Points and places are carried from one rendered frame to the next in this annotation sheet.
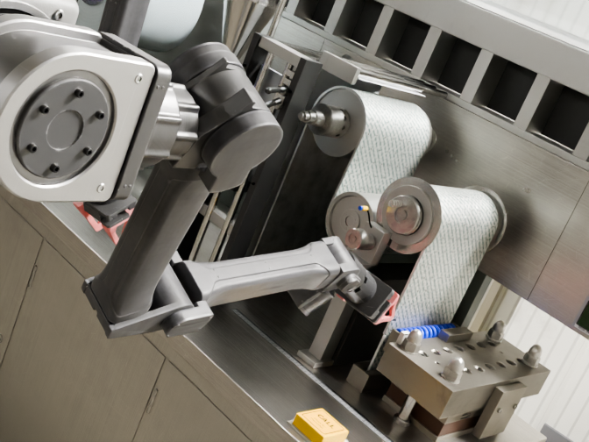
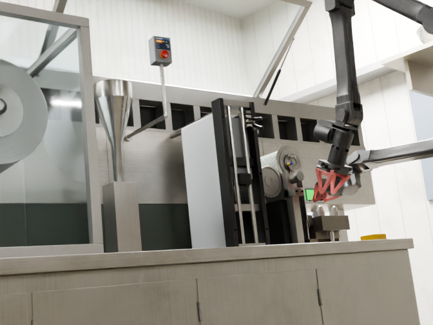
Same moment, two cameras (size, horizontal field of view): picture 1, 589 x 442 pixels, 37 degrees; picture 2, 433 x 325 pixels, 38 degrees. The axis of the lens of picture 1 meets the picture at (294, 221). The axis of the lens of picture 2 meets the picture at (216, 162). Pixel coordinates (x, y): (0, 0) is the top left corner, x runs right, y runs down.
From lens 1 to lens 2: 2.77 m
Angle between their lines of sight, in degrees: 80
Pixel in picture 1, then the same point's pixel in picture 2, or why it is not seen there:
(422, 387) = (339, 222)
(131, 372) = (301, 296)
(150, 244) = not seen: outside the picture
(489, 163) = not seen: hidden behind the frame
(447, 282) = (281, 197)
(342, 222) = (267, 183)
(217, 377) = (350, 246)
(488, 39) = (194, 100)
